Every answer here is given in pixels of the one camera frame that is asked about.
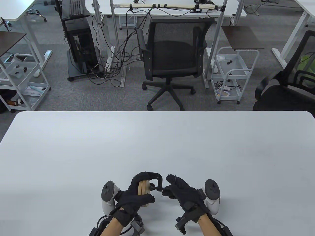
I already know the person's right hand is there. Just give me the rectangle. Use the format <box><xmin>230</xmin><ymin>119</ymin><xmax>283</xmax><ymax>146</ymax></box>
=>
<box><xmin>162</xmin><ymin>173</ymin><xmax>210</xmax><ymax>223</ymax></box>

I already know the person's left hand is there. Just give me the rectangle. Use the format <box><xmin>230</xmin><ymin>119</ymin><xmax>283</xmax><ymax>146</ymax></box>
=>
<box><xmin>110</xmin><ymin>172</ymin><xmax>156</xmax><ymax>227</ymax></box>

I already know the black metal clamp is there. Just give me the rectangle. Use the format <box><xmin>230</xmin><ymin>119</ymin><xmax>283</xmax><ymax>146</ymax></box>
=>
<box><xmin>142</xmin><ymin>172</ymin><xmax>170</xmax><ymax>192</ymax></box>

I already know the person's right forearm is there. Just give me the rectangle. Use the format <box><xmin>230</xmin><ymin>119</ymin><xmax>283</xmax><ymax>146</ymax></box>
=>
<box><xmin>197</xmin><ymin>214</ymin><xmax>223</xmax><ymax>236</ymax></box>

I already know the person's left forearm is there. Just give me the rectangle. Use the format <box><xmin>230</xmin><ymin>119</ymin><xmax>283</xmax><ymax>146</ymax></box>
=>
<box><xmin>99</xmin><ymin>217</ymin><xmax>126</xmax><ymax>236</ymax></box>

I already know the grey white tracking controller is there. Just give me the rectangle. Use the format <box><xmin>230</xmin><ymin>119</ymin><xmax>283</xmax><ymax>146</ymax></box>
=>
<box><xmin>101</xmin><ymin>180</ymin><xmax>121</xmax><ymax>216</ymax></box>
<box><xmin>203</xmin><ymin>179</ymin><xmax>221</xmax><ymax>216</ymax></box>

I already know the black computer tower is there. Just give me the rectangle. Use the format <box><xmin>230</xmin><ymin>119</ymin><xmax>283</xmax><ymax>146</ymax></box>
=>
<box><xmin>54</xmin><ymin>0</ymin><xmax>105</xmax><ymax>82</ymax></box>
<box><xmin>65</xmin><ymin>26</ymin><xmax>100</xmax><ymax>74</ymax></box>

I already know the black padded office chair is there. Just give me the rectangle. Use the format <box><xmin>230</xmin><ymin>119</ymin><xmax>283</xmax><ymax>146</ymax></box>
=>
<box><xmin>253</xmin><ymin>30</ymin><xmax>315</xmax><ymax>111</ymax></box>

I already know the white power strip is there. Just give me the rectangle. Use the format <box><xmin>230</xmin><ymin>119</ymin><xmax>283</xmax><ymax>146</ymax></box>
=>
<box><xmin>105</xmin><ymin>46</ymin><xmax>116</xmax><ymax>72</ymax></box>

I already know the black mesh office chair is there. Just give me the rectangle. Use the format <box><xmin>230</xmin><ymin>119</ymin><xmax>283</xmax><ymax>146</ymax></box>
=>
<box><xmin>136</xmin><ymin>18</ymin><xmax>216</xmax><ymax>111</ymax></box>

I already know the white blue paper packet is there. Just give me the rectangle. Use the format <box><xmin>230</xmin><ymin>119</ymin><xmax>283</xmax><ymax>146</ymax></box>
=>
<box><xmin>24</xmin><ymin>85</ymin><xmax>47</xmax><ymax>96</ymax></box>

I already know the white rolling cart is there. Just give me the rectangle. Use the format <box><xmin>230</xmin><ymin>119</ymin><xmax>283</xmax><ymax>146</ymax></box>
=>
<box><xmin>0</xmin><ymin>53</ymin><xmax>52</xmax><ymax>113</ymax></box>
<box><xmin>210</xmin><ymin>47</ymin><xmax>260</xmax><ymax>105</ymax></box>

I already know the brown wooden tabletop board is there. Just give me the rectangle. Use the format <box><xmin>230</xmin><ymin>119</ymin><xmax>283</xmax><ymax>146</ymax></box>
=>
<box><xmin>221</xmin><ymin>25</ymin><xmax>265</xmax><ymax>51</ymax></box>
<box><xmin>0</xmin><ymin>31</ymin><xmax>27</xmax><ymax>57</ymax></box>

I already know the lime green bag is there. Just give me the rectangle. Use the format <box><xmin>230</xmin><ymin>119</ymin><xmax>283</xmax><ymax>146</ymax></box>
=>
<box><xmin>297</xmin><ymin>55</ymin><xmax>315</xmax><ymax>88</ymax></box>

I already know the white desk with slanted leg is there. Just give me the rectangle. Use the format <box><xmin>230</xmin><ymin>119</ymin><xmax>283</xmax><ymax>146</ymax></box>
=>
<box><xmin>271</xmin><ymin>0</ymin><xmax>315</xmax><ymax>70</ymax></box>

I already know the black keyboard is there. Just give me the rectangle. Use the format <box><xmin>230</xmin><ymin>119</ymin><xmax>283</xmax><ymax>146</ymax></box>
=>
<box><xmin>69</xmin><ymin>0</ymin><xmax>83</xmax><ymax>17</ymax></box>

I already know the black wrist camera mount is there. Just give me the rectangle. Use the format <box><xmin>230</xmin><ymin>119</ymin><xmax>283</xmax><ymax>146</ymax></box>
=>
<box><xmin>174</xmin><ymin>212</ymin><xmax>195</xmax><ymax>235</ymax></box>
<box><xmin>129</xmin><ymin>214</ymin><xmax>146</xmax><ymax>236</ymax></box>

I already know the black glove cable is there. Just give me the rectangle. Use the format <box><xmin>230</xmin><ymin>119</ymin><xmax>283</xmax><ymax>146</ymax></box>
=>
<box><xmin>96</xmin><ymin>215</ymin><xmax>111</xmax><ymax>232</ymax></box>
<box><xmin>211</xmin><ymin>217</ymin><xmax>227</xmax><ymax>229</ymax></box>

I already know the tangle of black cables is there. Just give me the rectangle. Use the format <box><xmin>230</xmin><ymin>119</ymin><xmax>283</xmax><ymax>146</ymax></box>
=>
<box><xmin>87</xmin><ymin>7</ymin><xmax>154</xmax><ymax>88</ymax></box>

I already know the aluminium frame post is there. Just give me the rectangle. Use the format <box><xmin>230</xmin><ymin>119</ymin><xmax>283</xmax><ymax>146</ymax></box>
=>
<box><xmin>202</xmin><ymin>0</ymin><xmax>228</xmax><ymax>89</ymax></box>
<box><xmin>110</xmin><ymin>0</ymin><xmax>127</xmax><ymax>88</ymax></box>

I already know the white desk with cable sleeve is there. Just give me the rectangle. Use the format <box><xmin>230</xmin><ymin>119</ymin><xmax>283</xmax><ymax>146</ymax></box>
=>
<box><xmin>85</xmin><ymin>0</ymin><xmax>247</xmax><ymax>26</ymax></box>

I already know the cream cable sleeve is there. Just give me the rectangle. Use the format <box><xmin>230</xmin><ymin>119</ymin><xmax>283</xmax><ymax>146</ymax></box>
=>
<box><xmin>116</xmin><ymin>3</ymin><xmax>219</xmax><ymax>11</ymax></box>

